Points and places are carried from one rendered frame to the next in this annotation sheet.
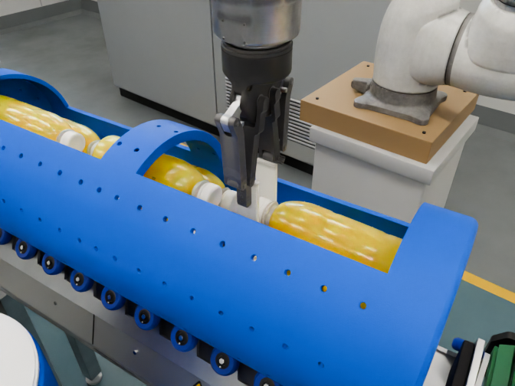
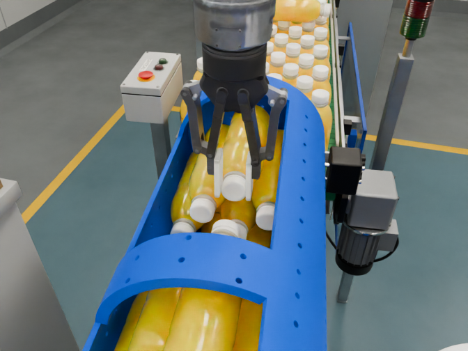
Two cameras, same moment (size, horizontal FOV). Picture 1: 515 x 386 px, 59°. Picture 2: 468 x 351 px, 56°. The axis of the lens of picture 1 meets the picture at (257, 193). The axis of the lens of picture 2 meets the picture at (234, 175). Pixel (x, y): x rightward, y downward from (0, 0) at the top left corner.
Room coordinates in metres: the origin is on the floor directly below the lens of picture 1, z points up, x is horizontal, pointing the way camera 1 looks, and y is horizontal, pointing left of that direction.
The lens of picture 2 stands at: (0.66, 0.45, 1.60)
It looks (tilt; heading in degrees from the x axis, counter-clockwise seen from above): 40 degrees down; 247
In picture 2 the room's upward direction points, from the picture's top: straight up
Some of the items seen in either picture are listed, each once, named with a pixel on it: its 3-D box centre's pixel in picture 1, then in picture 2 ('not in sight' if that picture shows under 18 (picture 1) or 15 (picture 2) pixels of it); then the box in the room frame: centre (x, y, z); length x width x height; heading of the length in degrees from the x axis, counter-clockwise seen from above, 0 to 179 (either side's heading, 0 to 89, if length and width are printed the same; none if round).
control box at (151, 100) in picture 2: not in sight; (154, 86); (0.45, -0.59, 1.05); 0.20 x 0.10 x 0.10; 59
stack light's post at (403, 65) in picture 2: not in sight; (366, 205); (-0.19, -0.40, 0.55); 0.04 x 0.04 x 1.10; 59
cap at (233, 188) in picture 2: (264, 213); (235, 186); (0.47, -0.01, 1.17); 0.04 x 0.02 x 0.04; 148
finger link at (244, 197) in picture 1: (240, 191); (262, 162); (0.44, 0.02, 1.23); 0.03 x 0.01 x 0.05; 149
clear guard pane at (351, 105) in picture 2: not in sight; (344, 127); (-0.25, -0.66, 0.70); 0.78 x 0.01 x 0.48; 59
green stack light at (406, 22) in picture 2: not in sight; (414, 24); (-0.19, -0.40, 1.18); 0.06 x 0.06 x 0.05
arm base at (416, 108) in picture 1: (395, 89); not in sight; (1.05, -0.34, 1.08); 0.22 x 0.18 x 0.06; 56
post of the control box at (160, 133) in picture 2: not in sight; (173, 231); (0.45, -0.59, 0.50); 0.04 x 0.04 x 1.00; 59
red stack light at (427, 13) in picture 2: not in sight; (418, 6); (-0.19, -0.40, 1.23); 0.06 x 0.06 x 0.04
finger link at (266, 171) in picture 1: (266, 183); (218, 173); (0.49, -0.01, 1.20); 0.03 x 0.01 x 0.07; 59
